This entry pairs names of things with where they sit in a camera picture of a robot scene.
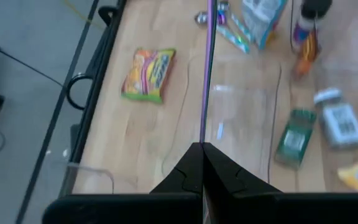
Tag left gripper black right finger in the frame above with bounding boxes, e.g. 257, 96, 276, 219
203, 142, 282, 194

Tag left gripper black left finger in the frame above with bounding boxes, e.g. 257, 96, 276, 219
149, 142, 204, 194

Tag yellow green ramen packet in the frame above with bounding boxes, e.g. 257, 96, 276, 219
121, 47, 177, 105

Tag iridescent metal spoon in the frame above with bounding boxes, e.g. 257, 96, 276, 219
198, 0, 218, 146

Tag purple label spice jar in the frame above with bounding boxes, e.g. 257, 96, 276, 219
290, 0, 334, 54

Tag clear plastic bin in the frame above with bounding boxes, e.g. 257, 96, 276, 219
160, 52, 284, 187
63, 161, 116, 196
287, 0, 358, 94

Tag green spice jar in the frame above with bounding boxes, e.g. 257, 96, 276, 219
273, 107, 318, 170

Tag white label seasoning jar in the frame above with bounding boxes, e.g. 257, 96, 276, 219
313, 88, 358, 150

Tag blue clear plastic pouch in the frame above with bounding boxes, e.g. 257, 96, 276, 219
241, 0, 288, 50

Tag silver spoon iridescent handle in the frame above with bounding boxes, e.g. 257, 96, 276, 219
218, 0, 248, 35
194, 11, 251, 54

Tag coiled black floor cable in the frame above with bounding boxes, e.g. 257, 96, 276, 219
0, 39, 94, 111

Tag purple spoon iridescent handle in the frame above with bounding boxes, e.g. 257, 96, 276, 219
216, 9, 254, 43

